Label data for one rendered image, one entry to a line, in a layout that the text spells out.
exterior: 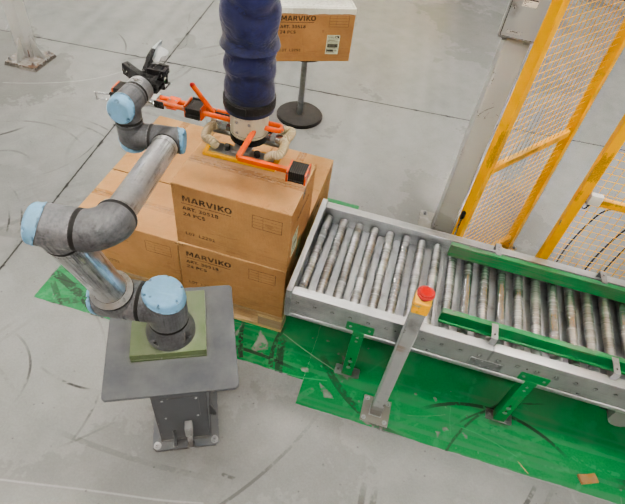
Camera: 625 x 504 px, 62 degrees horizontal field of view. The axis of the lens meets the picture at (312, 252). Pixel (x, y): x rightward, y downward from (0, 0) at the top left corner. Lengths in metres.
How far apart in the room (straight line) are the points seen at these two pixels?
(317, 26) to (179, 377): 2.83
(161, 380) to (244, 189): 0.95
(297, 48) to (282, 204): 1.97
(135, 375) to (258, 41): 1.33
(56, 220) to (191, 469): 1.63
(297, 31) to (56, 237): 2.98
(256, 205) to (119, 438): 1.33
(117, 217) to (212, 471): 1.61
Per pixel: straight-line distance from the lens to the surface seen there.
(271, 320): 3.03
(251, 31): 2.06
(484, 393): 3.18
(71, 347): 3.19
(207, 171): 2.59
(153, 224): 2.92
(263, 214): 2.42
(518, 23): 2.96
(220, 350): 2.15
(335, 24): 4.15
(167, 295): 1.93
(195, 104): 2.47
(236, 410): 2.86
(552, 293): 3.02
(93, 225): 1.43
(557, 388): 2.81
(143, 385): 2.11
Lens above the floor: 2.59
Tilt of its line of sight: 47 degrees down
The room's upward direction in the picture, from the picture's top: 9 degrees clockwise
